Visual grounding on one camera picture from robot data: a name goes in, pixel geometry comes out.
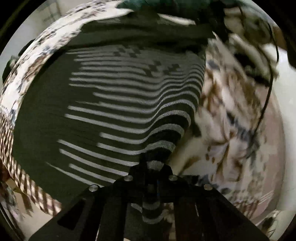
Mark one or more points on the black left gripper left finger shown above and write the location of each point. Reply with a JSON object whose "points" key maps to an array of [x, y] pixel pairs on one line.
{"points": [[107, 213]]}

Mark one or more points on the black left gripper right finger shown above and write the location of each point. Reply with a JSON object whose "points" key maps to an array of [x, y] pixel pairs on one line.
{"points": [[202, 212]]}

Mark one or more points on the black white striped garment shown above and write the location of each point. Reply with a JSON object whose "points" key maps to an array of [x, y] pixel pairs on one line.
{"points": [[121, 92]]}

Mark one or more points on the floral cream bed blanket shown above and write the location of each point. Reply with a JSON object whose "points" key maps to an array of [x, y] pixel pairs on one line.
{"points": [[228, 145]]}

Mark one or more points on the dark green fleece blanket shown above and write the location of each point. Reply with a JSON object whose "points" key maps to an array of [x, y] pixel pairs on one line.
{"points": [[184, 9]]}

